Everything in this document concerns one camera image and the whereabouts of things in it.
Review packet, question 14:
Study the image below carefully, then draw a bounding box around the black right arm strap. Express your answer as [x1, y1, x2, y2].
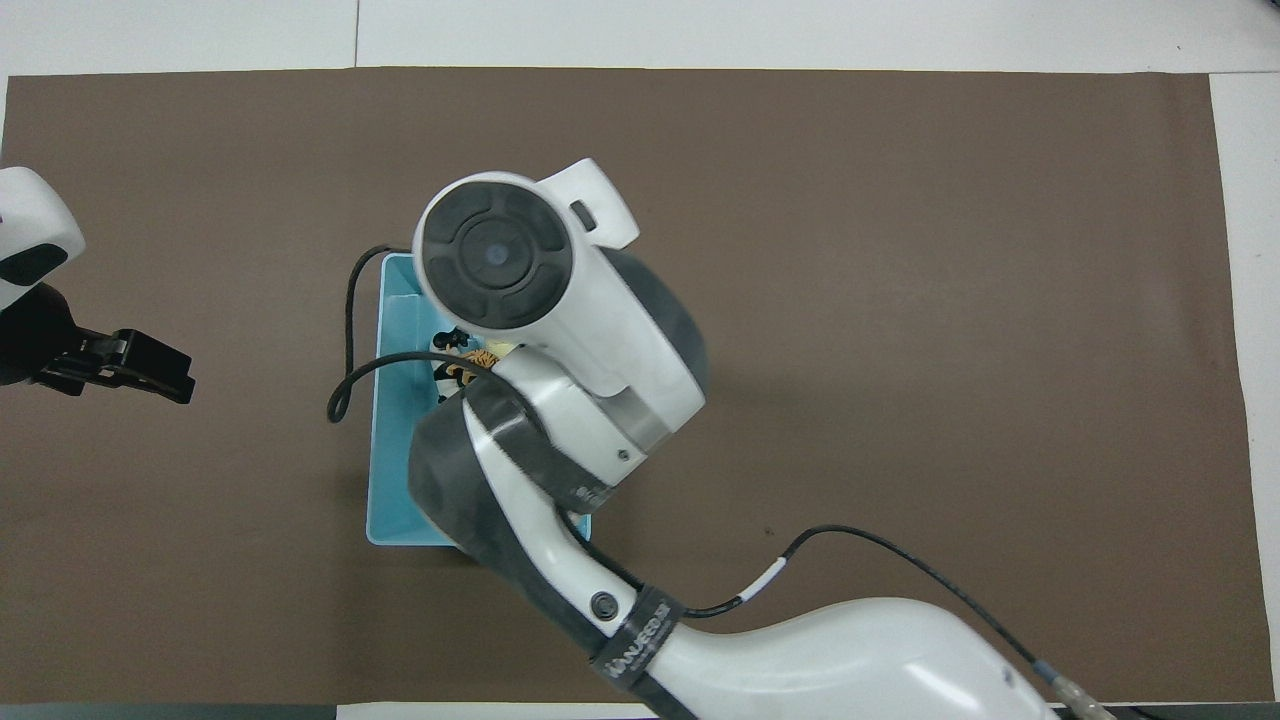
[588, 590, 682, 693]

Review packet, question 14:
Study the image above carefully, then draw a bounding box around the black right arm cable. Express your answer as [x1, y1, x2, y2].
[327, 245, 1113, 720]

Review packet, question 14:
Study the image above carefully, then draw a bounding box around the light blue storage box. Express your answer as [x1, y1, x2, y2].
[366, 253, 593, 548]

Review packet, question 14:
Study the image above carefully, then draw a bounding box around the orange striped tiger toy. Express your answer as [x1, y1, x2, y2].
[438, 350, 501, 402]

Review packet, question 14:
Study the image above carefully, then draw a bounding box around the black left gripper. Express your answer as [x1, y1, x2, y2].
[40, 328, 195, 405]

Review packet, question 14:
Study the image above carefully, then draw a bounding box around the brown table mat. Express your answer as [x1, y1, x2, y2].
[0, 67, 1276, 705]

